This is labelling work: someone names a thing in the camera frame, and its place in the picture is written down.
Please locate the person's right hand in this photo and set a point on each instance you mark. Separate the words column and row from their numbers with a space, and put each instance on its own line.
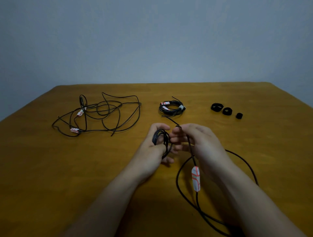
column 207, row 146

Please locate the person's left hand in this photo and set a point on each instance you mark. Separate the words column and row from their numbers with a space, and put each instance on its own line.
column 146, row 156

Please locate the person's left fingers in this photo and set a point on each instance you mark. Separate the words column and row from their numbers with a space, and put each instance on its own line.
column 158, row 126

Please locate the person's right fingers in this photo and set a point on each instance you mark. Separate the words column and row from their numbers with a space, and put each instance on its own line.
column 179, row 139

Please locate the person's left forearm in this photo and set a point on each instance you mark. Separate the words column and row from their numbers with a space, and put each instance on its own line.
column 107, row 207

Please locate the person's right forearm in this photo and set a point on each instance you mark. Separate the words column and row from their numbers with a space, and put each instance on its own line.
column 251, row 205

